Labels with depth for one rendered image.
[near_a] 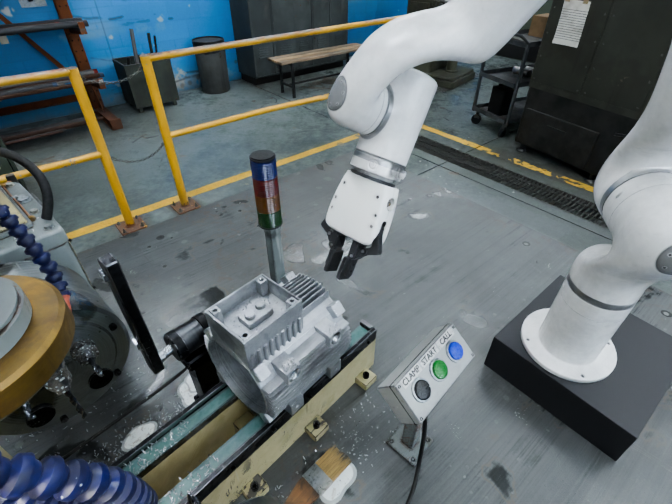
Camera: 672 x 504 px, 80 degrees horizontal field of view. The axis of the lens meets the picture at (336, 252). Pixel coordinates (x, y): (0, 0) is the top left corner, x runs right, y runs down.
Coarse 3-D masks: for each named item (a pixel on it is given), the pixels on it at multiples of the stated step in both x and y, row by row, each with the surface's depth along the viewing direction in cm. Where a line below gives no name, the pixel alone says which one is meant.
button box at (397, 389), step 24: (432, 336) 70; (456, 336) 69; (408, 360) 66; (432, 360) 64; (456, 360) 67; (384, 384) 63; (408, 384) 61; (432, 384) 63; (408, 408) 60; (432, 408) 62
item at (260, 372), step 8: (288, 280) 78; (336, 304) 72; (336, 312) 72; (208, 328) 68; (208, 336) 69; (344, 352) 81; (256, 368) 62; (264, 368) 62; (256, 376) 62; (264, 376) 62; (264, 416) 69
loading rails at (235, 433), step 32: (352, 352) 85; (224, 384) 78; (320, 384) 80; (352, 384) 92; (192, 416) 74; (224, 416) 78; (256, 416) 74; (288, 416) 75; (160, 448) 69; (192, 448) 74; (224, 448) 69; (256, 448) 71; (160, 480) 71; (192, 480) 65; (224, 480) 68; (256, 480) 75
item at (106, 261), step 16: (112, 256) 58; (112, 272) 57; (112, 288) 60; (128, 288) 60; (128, 304) 62; (128, 320) 64; (144, 336) 66; (144, 352) 68; (160, 352) 72; (160, 368) 72
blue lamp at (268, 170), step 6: (252, 162) 91; (270, 162) 91; (252, 168) 92; (258, 168) 91; (264, 168) 91; (270, 168) 92; (276, 168) 94; (252, 174) 94; (258, 174) 92; (264, 174) 92; (270, 174) 93; (276, 174) 95; (258, 180) 93; (264, 180) 93
